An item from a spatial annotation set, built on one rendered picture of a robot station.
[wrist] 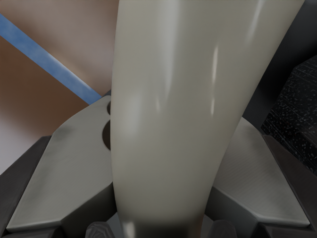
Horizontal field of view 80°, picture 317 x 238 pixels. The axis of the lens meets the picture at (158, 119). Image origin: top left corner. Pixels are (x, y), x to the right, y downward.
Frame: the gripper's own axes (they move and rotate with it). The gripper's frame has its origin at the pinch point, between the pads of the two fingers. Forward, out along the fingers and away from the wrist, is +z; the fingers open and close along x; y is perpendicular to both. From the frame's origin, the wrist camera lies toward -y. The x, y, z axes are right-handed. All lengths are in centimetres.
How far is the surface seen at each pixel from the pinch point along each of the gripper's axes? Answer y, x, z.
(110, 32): 9, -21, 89
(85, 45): 15, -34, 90
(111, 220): 40.8, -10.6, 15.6
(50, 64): 25, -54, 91
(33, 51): 19, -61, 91
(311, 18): 2, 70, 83
